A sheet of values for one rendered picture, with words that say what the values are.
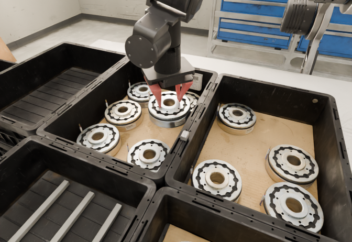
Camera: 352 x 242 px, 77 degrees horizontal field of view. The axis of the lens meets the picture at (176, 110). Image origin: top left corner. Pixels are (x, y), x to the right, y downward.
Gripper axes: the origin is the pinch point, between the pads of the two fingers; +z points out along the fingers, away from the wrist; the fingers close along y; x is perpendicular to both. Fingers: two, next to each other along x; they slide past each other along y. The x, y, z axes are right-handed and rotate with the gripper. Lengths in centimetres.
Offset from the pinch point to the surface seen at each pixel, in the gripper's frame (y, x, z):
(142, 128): -6.6, 4.5, 11.0
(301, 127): 34.6, -11.8, 11.8
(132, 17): 56, 328, 90
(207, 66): 38, 49, 26
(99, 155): -17.7, -9.7, 0.4
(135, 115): -7.6, 6.7, 7.8
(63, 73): -27, 45, 11
